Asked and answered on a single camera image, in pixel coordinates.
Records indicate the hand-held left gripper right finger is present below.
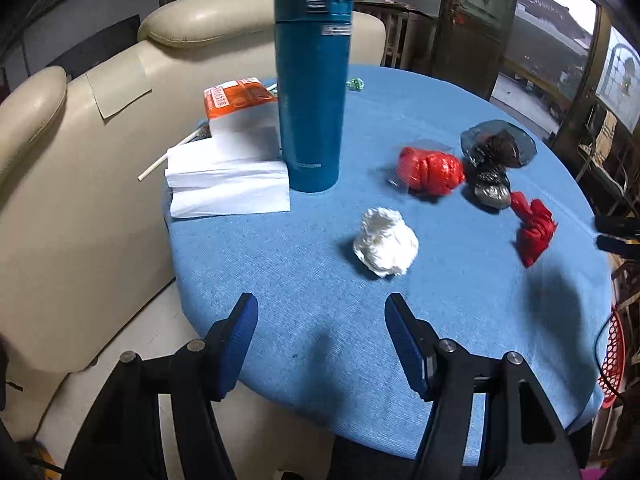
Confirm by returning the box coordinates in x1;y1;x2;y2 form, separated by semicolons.
384;292;583;480

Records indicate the metal frame chair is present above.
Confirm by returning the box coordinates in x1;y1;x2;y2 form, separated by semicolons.
575;105;640;216

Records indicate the orange and white tissue pack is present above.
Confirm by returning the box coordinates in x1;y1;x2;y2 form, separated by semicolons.
202;77;281;161

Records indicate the white napkin stack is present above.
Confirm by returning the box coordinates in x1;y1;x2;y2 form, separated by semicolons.
165;135;292;219

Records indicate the white paper straw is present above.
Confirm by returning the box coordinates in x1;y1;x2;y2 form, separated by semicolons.
138;127;201;181

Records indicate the black plastic bag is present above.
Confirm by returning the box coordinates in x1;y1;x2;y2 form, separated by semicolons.
460;119;537;211

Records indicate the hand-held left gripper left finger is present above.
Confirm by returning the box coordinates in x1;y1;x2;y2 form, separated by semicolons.
62;292;260;480

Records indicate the teal thermos bottle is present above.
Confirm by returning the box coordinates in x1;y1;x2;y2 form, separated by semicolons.
273;0;355;193

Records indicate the red-tied orange wrapper bundle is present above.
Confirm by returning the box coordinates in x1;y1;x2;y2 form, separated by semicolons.
509;191;557;269

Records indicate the red plastic bag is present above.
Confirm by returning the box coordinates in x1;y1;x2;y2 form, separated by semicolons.
397;146;466;197

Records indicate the red plastic mesh basket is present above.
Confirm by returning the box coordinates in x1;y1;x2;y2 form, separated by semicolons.
597;305;627;408

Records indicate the white paper ball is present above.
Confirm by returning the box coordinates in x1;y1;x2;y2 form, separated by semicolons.
352;206;420;278

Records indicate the wooden slatted crib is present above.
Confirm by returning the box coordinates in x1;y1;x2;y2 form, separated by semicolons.
355;0;438;71

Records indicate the beige leather sofa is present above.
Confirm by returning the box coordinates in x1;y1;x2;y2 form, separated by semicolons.
0;0;386;441

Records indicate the brown wooden door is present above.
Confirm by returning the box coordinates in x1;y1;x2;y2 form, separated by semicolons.
431;0;521;101

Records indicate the blue tablecloth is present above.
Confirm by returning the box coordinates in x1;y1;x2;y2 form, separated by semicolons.
161;64;615;466

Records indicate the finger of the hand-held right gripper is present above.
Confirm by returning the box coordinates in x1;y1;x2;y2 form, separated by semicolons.
594;215;640;236
596;235;640;256

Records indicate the black cable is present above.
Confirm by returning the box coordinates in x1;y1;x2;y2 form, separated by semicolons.
592;310;626;402

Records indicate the brown glass-panel door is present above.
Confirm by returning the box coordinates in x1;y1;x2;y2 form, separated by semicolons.
595;25;640;133

